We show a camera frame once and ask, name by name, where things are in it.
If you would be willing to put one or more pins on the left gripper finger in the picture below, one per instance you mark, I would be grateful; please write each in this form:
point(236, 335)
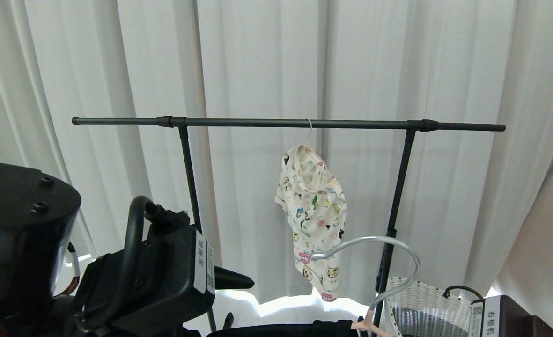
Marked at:
point(232, 278)

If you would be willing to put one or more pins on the black garment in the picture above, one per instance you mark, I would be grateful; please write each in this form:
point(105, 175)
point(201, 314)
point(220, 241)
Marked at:
point(281, 330)

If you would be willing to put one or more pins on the cream printed garment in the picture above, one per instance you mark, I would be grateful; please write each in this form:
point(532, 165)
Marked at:
point(313, 210)

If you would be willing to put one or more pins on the pink clothes hanger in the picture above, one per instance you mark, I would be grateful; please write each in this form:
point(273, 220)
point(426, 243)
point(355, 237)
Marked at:
point(310, 128)
point(412, 262)

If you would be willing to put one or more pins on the black clothes rack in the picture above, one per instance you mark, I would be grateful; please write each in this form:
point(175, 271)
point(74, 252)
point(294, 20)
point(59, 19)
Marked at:
point(281, 123)

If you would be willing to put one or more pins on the white laundry basket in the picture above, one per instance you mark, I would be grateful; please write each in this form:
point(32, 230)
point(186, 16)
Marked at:
point(426, 304)

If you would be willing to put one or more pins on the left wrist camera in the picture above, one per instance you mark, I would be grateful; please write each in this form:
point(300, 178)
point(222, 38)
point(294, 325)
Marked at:
point(164, 276)

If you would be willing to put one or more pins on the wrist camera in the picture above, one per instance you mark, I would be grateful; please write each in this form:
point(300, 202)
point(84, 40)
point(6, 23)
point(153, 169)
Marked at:
point(501, 318)
point(164, 276)

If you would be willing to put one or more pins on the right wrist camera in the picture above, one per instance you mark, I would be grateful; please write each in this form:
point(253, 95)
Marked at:
point(501, 318)

